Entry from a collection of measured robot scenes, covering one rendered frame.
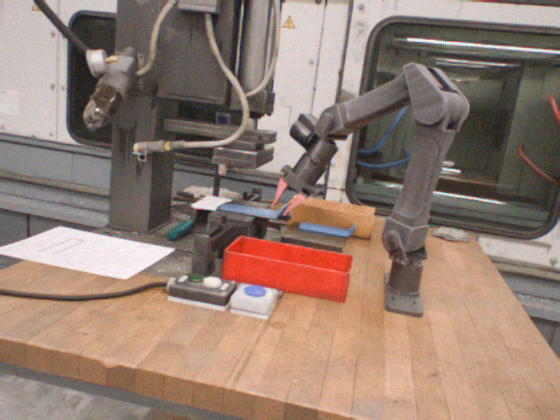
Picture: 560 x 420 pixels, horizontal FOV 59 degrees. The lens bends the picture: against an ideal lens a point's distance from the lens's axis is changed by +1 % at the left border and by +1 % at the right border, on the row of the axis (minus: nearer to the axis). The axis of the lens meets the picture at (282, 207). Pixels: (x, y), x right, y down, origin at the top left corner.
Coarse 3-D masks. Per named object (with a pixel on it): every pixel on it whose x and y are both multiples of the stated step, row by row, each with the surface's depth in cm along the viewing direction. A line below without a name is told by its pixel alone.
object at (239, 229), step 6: (210, 222) 114; (216, 222) 113; (228, 222) 113; (210, 228) 114; (234, 228) 113; (240, 228) 113; (246, 228) 112; (252, 228) 115; (258, 228) 126; (264, 228) 129; (234, 234) 113; (240, 234) 113; (246, 234) 113; (252, 234) 116; (258, 234) 126; (264, 234) 130; (234, 240) 113; (228, 246) 114
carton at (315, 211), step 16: (304, 208) 142; (320, 208) 141; (336, 208) 152; (352, 208) 151; (368, 208) 150; (288, 224) 144; (320, 224) 142; (336, 224) 141; (352, 224) 140; (368, 224) 139
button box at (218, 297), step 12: (180, 276) 90; (0, 288) 82; (132, 288) 87; (144, 288) 88; (168, 288) 88; (180, 288) 86; (192, 288) 85; (204, 288) 86; (216, 288) 86; (228, 288) 87; (60, 300) 82; (180, 300) 86; (192, 300) 86; (204, 300) 85; (216, 300) 85; (228, 300) 86
